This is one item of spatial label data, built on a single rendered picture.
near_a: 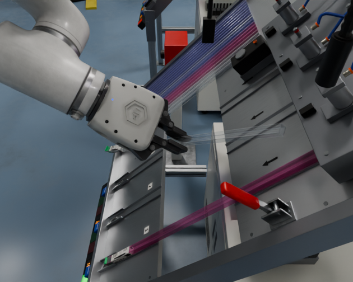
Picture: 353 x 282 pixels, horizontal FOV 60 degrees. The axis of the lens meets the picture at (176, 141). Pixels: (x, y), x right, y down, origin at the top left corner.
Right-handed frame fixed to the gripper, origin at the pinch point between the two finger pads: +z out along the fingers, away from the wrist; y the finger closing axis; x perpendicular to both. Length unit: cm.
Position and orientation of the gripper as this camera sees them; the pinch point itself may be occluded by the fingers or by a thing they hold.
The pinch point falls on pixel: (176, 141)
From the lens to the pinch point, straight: 54.3
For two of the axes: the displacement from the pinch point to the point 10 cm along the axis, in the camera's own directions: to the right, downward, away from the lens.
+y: 3.2, -8.9, 3.2
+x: -4.6, 1.5, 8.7
